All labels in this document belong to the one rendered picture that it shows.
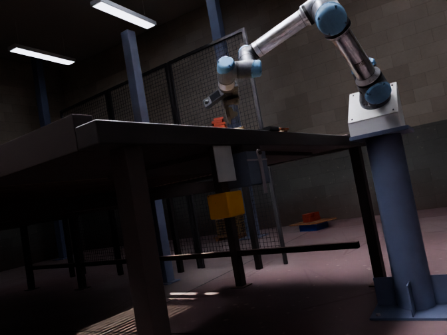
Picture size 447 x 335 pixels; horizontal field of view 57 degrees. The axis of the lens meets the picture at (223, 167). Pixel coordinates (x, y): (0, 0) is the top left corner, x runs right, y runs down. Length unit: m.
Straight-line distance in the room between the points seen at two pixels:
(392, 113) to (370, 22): 5.15
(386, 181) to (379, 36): 5.15
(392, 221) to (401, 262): 0.19
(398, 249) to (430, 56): 5.06
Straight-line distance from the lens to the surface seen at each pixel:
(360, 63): 1.90
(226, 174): 1.35
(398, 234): 2.15
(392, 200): 2.13
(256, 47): 1.93
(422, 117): 6.83
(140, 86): 4.03
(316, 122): 7.13
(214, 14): 6.92
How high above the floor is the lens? 0.69
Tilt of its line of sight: 4 degrees up
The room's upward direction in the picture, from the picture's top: 10 degrees counter-clockwise
